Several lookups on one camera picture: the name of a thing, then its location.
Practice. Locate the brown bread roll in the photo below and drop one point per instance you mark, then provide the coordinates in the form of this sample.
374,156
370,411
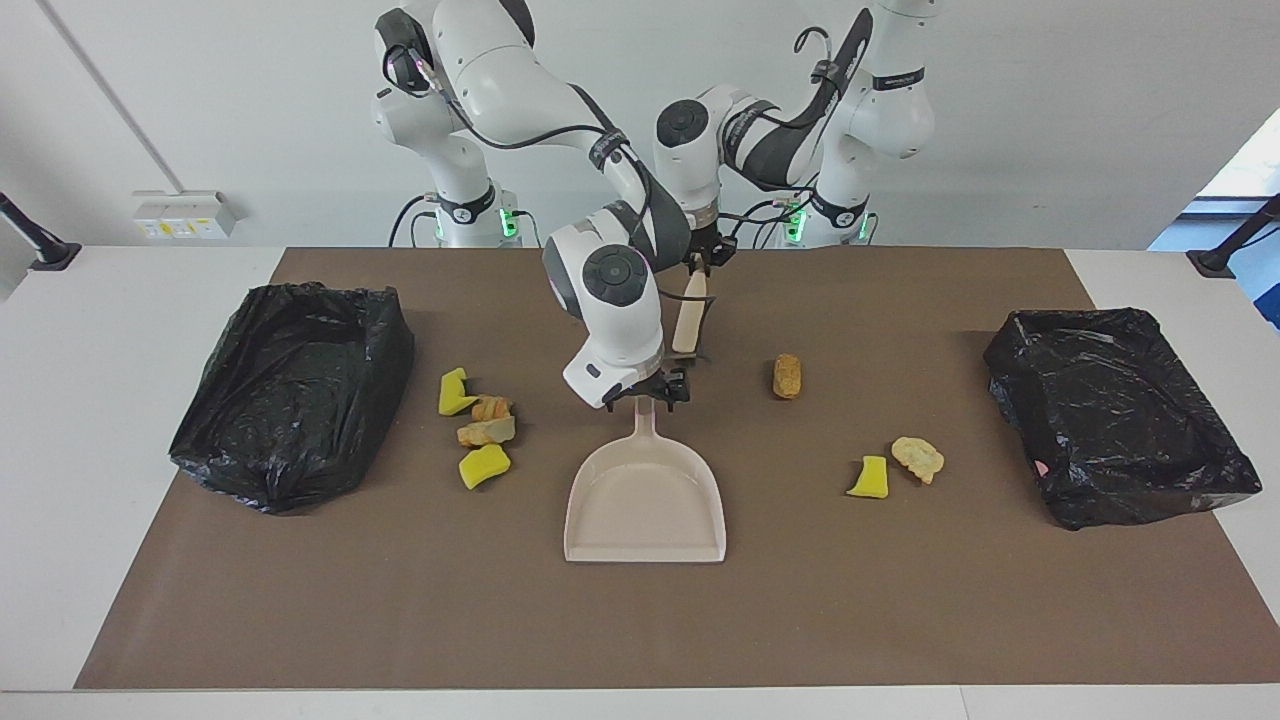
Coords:
787,376

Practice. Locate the beige plastic dustpan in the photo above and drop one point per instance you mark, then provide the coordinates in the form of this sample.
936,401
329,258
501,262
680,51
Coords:
645,500

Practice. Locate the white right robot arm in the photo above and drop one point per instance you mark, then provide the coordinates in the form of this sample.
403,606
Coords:
500,70

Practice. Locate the black camera stand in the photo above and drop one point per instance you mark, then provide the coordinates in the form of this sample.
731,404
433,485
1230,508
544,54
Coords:
45,250
1215,262

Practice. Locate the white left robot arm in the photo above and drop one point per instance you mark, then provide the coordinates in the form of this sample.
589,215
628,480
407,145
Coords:
890,110

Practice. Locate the white wall socket box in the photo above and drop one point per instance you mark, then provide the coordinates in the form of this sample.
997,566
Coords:
185,215

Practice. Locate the beige hand brush black bristles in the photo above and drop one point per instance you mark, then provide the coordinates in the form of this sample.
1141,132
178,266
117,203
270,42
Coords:
690,315

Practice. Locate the black bag lined bin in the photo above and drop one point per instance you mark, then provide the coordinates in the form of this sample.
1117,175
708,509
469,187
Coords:
290,400

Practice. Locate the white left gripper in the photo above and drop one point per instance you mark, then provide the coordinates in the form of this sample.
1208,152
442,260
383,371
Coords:
705,220

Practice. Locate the brown table mat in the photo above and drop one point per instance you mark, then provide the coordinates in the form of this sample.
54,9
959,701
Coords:
800,600

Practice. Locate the black bag bin pink spot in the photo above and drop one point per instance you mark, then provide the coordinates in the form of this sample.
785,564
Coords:
1110,420

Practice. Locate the yellow green sponge piece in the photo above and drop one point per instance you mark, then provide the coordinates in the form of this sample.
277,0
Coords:
453,398

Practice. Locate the grey-beige bread chunk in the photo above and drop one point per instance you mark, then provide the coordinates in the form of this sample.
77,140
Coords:
487,432

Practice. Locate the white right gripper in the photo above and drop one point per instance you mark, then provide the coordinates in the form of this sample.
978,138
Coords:
610,375

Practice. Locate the orange croissant piece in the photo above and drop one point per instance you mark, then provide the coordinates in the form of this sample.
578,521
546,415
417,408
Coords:
492,408

